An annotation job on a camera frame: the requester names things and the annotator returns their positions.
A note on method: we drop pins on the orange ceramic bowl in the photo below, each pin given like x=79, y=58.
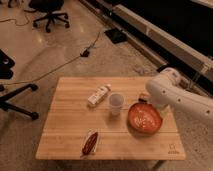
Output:
x=144, y=118

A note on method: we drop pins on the translucent plastic cup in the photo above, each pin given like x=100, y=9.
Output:
x=116, y=102

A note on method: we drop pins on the black chair base left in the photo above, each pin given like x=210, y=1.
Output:
x=6, y=63

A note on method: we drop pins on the orange small box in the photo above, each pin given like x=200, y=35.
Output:
x=143, y=97

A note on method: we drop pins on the black floor plate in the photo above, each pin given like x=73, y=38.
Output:
x=116, y=36

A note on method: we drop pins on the black office chair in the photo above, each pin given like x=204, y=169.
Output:
x=51, y=9

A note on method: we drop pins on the red snack packet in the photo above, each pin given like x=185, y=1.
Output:
x=90, y=143

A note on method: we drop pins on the wooden table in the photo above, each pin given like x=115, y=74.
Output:
x=70, y=120

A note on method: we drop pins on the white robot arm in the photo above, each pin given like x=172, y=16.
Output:
x=163, y=88

